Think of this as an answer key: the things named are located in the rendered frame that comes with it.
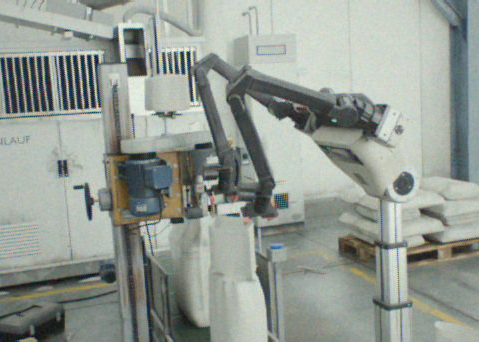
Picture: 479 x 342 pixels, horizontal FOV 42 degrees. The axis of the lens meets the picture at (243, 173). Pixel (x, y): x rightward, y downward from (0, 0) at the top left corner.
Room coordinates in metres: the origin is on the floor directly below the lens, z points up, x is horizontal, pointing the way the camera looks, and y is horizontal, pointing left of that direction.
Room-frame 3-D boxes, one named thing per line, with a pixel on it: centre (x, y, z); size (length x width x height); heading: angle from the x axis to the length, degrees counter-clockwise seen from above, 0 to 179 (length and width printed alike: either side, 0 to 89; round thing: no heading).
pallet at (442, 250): (5.72, -1.58, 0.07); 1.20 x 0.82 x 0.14; 111
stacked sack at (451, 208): (5.64, -1.93, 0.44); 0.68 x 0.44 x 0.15; 109
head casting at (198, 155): (3.09, 0.17, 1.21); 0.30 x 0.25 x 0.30; 19
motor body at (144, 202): (2.72, 0.44, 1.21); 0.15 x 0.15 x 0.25
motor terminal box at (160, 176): (2.64, 0.36, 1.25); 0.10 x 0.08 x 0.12; 134
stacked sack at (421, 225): (5.42, -1.37, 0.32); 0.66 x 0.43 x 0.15; 111
